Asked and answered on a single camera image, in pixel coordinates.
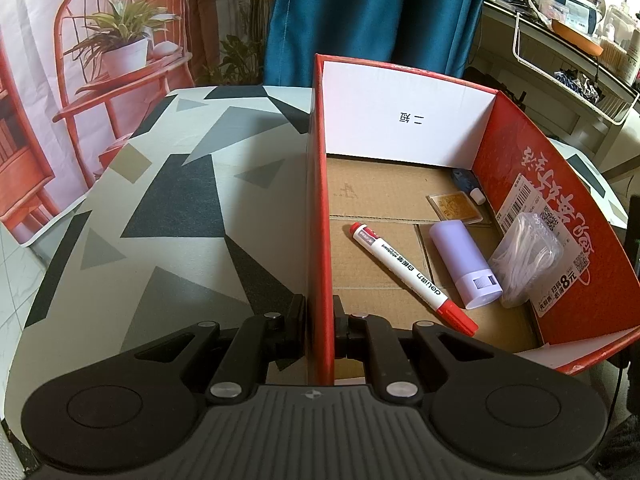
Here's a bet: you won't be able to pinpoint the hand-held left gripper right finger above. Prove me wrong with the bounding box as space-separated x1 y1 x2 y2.
332 295 501 406

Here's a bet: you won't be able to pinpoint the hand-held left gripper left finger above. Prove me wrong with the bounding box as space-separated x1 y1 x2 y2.
136 293 307 406

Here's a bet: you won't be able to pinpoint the red white marker pen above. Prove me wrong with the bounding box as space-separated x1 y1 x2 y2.
348 221 480 337

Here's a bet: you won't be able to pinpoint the red cardboard box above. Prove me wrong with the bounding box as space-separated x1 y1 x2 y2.
305 52 640 377

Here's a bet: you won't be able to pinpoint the lilac cylindrical bottle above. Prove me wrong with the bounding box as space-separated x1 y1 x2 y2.
429 220 503 310

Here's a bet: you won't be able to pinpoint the gold card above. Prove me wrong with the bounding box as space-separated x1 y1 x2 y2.
426 191 484 224

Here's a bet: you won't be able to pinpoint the small blue bottle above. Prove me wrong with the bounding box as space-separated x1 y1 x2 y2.
450 167 487 205

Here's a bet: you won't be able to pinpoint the clear bag of white pieces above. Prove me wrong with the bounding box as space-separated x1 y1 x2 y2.
487 211 565 309

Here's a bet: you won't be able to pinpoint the grey shelf unit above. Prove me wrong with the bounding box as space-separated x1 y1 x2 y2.
472 0 640 166

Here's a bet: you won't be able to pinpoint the blue curtain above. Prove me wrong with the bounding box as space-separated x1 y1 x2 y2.
262 0 495 87

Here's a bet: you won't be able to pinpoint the blue patterned packets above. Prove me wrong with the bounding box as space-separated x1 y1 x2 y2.
554 69 607 107

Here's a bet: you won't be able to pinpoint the orange bowl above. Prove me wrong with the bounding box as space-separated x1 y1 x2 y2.
550 20 607 57

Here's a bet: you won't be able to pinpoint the cotton swab container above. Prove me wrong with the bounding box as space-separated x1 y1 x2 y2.
600 41 640 87

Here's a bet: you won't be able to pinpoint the blue white box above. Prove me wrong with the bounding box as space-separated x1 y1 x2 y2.
552 0 605 36

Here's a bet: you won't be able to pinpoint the black cable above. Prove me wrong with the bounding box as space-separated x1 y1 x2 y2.
604 354 630 463

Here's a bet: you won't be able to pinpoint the chair print wall backdrop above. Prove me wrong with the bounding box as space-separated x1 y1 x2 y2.
0 0 276 248

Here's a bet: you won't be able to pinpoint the white wire rack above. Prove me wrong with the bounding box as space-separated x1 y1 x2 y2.
512 12 640 125

